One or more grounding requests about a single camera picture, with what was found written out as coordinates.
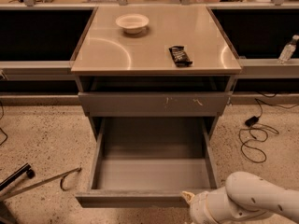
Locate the black power adapter with cable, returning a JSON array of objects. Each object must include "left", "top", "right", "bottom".
[{"left": 238, "top": 91, "right": 299, "bottom": 164}]

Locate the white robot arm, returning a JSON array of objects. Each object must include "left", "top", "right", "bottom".
[{"left": 181, "top": 172, "right": 299, "bottom": 224}]

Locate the grey drawer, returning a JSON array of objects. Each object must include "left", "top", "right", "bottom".
[
  {"left": 77, "top": 118, "right": 221, "bottom": 208},
  {"left": 76, "top": 75, "right": 234, "bottom": 117}
]

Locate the grey drawer cabinet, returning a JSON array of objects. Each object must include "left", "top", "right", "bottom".
[{"left": 71, "top": 5, "right": 241, "bottom": 133}]

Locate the black cable at left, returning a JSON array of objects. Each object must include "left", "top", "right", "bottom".
[{"left": 0, "top": 101, "right": 8, "bottom": 147}]

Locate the white bowl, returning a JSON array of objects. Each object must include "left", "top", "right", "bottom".
[{"left": 116, "top": 14, "right": 150, "bottom": 35}]

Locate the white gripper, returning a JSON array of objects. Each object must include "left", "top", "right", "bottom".
[{"left": 181, "top": 191, "right": 218, "bottom": 224}]

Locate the grey window rail frame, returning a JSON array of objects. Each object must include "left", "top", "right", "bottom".
[{"left": 1, "top": 5, "right": 299, "bottom": 80}]

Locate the clear plastic water bottle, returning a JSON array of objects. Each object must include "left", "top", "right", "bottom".
[{"left": 278, "top": 35, "right": 299, "bottom": 63}]

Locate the grey top drawer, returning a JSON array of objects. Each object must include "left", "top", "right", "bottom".
[{"left": 76, "top": 75, "right": 234, "bottom": 117}]

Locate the metal stand with black wheel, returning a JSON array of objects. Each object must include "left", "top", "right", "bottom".
[{"left": 0, "top": 162, "right": 82, "bottom": 224}]

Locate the black snack packet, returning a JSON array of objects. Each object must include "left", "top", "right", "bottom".
[{"left": 169, "top": 46, "right": 192, "bottom": 67}]

